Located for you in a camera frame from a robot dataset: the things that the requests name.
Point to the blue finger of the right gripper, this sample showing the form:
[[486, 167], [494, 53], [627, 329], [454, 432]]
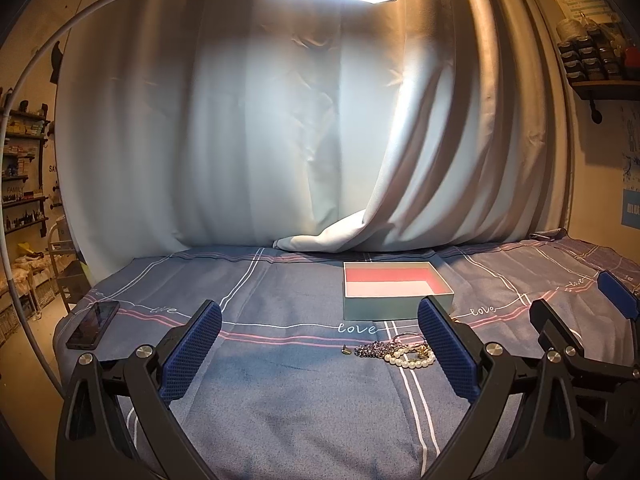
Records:
[[553, 333], [617, 293]]

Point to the teal box with pink lining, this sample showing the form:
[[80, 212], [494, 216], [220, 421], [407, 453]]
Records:
[[390, 291]]

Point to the right wooden wall shelf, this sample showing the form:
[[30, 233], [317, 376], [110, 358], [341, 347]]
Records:
[[600, 61]]

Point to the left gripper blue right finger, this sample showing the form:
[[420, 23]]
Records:
[[544, 439]]

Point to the black smartphone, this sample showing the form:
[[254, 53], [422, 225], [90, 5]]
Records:
[[89, 332]]

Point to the blue wall poster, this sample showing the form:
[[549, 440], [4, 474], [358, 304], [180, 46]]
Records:
[[631, 208]]

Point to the light blue curtain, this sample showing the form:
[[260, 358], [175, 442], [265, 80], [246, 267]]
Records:
[[479, 148]]

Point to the left wall shelf unit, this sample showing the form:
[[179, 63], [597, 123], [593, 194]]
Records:
[[44, 264]]

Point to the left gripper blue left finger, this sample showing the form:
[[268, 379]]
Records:
[[93, 439]]

